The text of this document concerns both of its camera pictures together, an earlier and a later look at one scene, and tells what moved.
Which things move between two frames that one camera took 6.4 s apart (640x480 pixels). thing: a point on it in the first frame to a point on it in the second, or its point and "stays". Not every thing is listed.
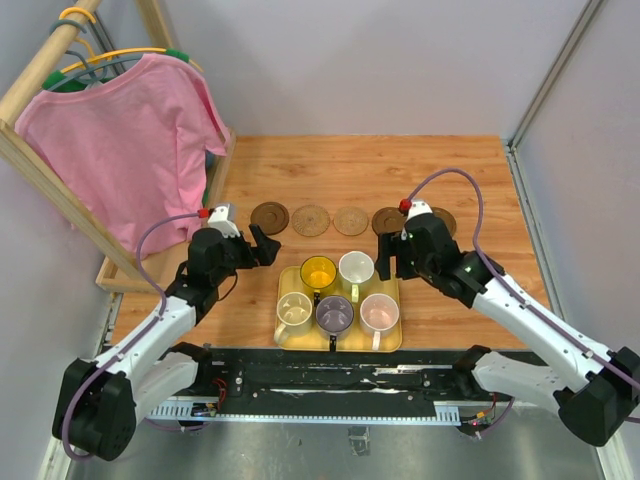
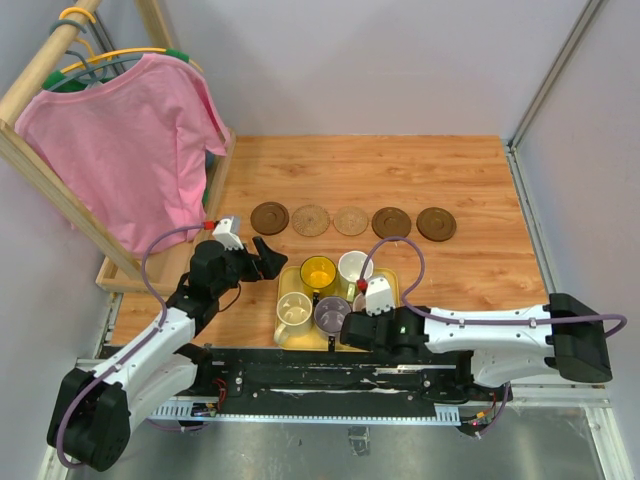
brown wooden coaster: (388, 220) stays
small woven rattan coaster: (350, 221) stays
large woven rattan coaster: (311, 220) stays
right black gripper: (390, 245) to (385, 314)
